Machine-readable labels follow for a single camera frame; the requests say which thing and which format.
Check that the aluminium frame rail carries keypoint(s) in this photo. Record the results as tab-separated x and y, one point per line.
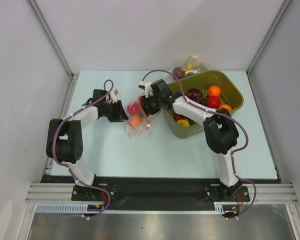
50	193

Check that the small orange fake tangerine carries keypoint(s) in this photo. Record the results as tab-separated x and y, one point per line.
135	121

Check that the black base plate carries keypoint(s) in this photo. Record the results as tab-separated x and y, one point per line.
162	192

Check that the orange fake fruit far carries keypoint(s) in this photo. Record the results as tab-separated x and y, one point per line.
214	91

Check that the white slotted cable duct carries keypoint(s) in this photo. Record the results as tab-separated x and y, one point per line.
94	208

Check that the orange fake fruit near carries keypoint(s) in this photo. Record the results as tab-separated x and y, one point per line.
226	106

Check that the dark purple fake grapes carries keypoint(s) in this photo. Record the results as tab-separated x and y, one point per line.
201	100

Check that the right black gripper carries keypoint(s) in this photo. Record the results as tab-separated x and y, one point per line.
147	105

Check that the orange fake fruit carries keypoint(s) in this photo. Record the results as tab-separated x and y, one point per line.
226	106
214	91

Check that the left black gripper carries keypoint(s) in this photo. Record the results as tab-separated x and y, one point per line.
119	115

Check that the fake netted melon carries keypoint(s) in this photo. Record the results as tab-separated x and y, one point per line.
200	68

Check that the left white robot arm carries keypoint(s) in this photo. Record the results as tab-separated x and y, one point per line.
65	135

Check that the clear zip bag orange seal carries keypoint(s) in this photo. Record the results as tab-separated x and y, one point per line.
132	133

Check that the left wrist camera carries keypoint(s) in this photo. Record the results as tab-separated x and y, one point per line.
113	95

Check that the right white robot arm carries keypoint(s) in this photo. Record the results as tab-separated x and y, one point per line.
220	131

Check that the dark purple fake plum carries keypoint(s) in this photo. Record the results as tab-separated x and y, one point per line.
179	72

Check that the fake lychee bunch with leaf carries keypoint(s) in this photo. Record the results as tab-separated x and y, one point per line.
177	117

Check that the yellow fake apple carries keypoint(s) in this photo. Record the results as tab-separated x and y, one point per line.
183	122

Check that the red fake apple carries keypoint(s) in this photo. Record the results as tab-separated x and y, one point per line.
213	102
133	108

